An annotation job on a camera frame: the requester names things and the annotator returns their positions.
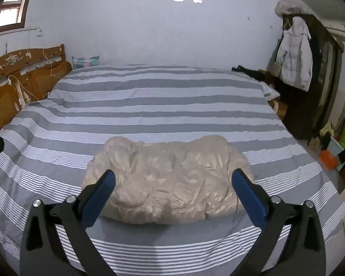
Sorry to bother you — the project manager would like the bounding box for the dark wooden wardrobe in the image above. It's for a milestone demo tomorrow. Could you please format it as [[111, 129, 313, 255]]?
[[282, 14, 345, 141]]

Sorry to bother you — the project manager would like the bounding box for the light blue box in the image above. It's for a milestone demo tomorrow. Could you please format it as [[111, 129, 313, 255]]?
[[326, 136, 345, 158]]

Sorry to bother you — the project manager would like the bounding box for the clear plastic bag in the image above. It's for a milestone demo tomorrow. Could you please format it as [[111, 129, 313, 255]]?
[[274, 0, 302, 17]]

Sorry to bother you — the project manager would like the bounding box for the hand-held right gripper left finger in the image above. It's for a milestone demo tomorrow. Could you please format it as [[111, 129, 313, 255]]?
[[20, 169, 116, 276]]

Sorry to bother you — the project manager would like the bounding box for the white pillow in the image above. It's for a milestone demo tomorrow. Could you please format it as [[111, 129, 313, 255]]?
[[260, 82, 281, 103]]

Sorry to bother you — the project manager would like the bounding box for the white cable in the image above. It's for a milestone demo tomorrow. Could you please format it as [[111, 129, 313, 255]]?
[[6, 44, 54, 108]]

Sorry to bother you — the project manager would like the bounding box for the white hanging puffer jacket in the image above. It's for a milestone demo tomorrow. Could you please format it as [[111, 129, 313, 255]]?
[[275, 17, 313, 92]]

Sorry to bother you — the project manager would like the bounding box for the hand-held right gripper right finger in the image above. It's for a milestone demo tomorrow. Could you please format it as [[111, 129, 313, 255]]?
[[231, 168, 326, 276]]

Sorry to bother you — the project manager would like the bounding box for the pastel striped pillow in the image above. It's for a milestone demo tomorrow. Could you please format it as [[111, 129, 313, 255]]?
[[71, 55, 100, 70]]

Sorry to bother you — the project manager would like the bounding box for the orange plastic item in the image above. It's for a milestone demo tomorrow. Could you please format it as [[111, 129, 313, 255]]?
[[319, 149, 339, 171]]

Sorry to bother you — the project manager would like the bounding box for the beige puffer jacket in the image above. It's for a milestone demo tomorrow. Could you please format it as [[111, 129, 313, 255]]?
[[82, 135, 255, 226]]

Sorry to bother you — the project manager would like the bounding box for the grey striped bed blanket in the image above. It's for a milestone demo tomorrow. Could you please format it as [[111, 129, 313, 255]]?
[[0, 65, 345, 276]]

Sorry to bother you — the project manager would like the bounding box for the wooden headboard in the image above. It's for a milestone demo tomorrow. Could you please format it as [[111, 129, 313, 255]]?
[[0, 44, 73, 141]]

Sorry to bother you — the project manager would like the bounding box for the black cloth item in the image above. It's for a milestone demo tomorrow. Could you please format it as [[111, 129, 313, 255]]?
[[231, 66, 265, 80]]

